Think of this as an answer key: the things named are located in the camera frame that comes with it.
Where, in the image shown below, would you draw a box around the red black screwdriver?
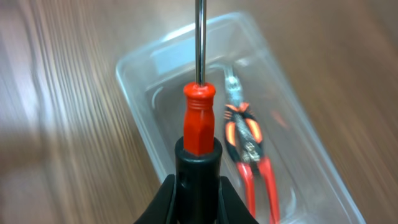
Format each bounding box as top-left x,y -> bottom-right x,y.
175,0 -> 221,223

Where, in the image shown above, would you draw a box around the orange black pliers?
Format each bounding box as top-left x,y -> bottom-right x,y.
223,67 -> 264,164

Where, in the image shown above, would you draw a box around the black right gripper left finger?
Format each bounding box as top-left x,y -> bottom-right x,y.
134,174 -> 177,224

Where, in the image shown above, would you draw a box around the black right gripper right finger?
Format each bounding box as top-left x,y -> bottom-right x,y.
217,176 -> 258,224

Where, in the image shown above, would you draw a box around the red handled pruning shears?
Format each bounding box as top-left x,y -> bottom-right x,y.
236,157 -> 280,224

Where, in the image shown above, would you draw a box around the clear plastic container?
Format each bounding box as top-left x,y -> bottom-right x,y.
116,12 -> 364,223

